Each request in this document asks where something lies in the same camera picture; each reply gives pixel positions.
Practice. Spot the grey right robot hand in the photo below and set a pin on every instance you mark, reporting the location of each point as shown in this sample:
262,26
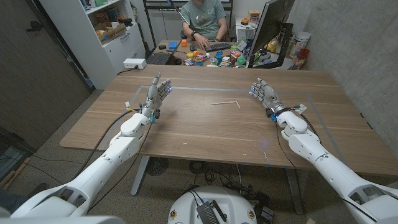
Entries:
269,95

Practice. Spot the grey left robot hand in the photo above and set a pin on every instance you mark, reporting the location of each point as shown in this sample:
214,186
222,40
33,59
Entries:
153,96

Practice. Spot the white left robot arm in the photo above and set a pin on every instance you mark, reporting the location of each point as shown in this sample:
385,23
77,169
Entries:
93,177

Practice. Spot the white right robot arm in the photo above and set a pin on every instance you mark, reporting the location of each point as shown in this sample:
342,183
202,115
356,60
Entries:
329,168

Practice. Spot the white power strip box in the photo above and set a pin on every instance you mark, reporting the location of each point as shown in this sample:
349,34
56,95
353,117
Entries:
134,63

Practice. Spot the black laptop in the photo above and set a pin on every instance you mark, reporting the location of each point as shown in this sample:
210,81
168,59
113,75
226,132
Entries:
158,58

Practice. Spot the green round lid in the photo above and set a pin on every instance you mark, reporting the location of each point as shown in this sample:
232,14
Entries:
241,60

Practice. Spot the yellow bottle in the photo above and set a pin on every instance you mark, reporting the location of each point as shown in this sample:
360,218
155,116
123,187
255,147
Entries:
273,46

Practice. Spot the black computer mouse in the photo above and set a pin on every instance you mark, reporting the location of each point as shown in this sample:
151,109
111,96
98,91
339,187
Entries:
162,47

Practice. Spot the blue box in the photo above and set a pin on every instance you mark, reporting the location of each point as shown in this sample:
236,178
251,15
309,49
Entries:
173,45

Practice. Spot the white plastic bucket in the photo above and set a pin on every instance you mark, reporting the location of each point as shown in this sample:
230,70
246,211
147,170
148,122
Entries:
300,42

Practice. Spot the orange cube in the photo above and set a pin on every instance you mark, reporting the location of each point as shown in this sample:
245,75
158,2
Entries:
184,43

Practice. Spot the blue plastic cup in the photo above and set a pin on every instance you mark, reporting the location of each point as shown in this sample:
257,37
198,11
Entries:
219,57

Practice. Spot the dark grey computer mouse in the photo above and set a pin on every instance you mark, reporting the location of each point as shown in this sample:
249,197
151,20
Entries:
193,47

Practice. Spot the white drawer unit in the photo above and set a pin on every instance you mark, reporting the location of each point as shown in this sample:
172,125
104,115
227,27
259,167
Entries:
245,32

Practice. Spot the white shelf cabinet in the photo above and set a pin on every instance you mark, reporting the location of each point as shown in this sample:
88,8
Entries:
93,62

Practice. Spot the black round floor fan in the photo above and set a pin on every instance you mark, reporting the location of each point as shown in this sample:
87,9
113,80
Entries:
157,166

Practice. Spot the black keyboard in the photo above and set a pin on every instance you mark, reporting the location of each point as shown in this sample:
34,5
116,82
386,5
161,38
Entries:
217,47

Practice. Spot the black computer monitor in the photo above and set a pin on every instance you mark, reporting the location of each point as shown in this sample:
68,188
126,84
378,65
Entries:
270,21

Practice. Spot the open cardboard box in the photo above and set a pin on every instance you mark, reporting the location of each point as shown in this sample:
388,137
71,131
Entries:
112,33

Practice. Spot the orange small object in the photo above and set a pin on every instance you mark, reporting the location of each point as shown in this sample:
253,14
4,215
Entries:
245,21

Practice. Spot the grey table leg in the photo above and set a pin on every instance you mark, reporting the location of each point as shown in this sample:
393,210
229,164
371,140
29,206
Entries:
295,193
140,175

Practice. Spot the small brown box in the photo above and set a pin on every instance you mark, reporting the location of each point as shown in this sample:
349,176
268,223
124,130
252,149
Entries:
254,14

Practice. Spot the person in green t-shirt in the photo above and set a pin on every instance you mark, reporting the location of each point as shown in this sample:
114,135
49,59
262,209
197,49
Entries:
203,18

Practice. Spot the white robot torso base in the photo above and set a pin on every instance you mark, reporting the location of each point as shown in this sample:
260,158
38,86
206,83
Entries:
236,205

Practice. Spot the black device on torso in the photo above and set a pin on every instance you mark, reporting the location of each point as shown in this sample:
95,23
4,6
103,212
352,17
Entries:
206,214

